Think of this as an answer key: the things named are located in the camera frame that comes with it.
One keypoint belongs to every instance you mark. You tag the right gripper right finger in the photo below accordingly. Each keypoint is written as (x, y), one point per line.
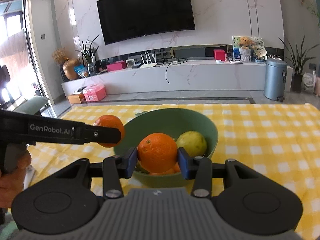
(198, 169)

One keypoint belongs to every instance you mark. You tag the red box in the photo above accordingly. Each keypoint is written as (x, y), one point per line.
(219, 54)

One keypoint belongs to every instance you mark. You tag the potted plant left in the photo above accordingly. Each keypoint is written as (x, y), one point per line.
(88, 52)

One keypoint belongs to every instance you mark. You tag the green pear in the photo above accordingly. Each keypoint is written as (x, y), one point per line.
(193, 142)

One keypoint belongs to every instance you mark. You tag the green upholstered chair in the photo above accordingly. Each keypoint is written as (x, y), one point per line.
(32, 105)

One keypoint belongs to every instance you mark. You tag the black wall television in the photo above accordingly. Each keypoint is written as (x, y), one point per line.
(126, 19)

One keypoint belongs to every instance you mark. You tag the white TV console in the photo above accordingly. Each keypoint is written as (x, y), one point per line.
(190, 75)

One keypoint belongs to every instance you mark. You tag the magenta flat box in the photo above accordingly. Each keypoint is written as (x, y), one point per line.
(116, 66)

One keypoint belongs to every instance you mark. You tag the green colander bowl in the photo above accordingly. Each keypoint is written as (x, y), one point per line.
(173, 122)

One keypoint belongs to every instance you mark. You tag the orange cardboard box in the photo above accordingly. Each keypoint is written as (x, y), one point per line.
(76, 98)

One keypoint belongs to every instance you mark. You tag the yellow checkered tablecloth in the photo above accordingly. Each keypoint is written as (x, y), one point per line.
(278, 141)

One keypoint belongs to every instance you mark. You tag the person left hand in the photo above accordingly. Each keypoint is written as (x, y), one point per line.
(12, 184)

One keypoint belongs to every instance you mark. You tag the potted green plant right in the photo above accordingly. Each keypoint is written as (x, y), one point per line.
(298, 57)

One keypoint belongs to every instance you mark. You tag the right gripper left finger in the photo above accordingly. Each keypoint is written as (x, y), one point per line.
(116, 168)

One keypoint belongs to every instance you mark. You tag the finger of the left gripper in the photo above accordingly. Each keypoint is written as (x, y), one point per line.
(88, 133)

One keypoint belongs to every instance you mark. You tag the teddy bear toy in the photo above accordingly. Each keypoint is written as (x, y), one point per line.
(245, 49)

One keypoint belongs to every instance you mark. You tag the grey blue trash bin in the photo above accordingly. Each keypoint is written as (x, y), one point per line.
(275, 79)

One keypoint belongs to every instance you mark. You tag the pink storage box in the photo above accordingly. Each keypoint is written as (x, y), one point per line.
(95, 92)

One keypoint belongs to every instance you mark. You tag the copper vase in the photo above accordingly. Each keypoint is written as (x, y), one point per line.
(68, 68)

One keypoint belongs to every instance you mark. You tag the white wifi router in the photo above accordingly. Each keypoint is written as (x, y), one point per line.
(147, 61)

